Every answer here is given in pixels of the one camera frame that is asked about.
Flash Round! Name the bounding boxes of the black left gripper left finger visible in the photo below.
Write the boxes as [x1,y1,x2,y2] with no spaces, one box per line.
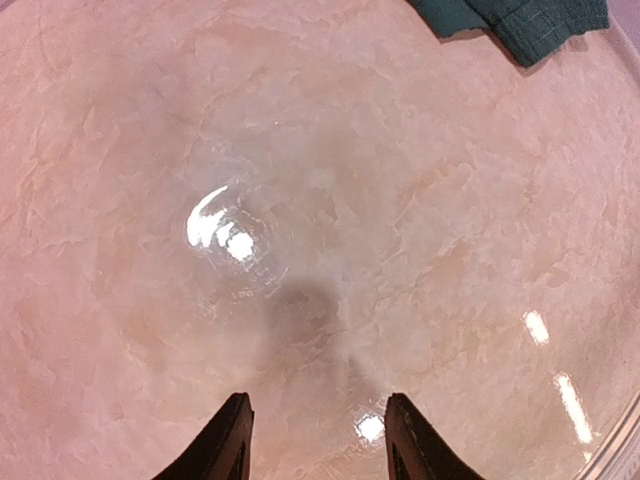
[153,392,255,480]

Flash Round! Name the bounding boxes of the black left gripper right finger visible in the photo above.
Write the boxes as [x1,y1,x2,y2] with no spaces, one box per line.
[384,393,482,480]

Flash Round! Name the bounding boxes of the teal green garment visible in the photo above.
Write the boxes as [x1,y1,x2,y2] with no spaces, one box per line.
[409,0,610,68]

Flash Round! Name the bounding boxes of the aluminium front rail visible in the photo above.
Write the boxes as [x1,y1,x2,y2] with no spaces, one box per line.
[578,393,639,480]

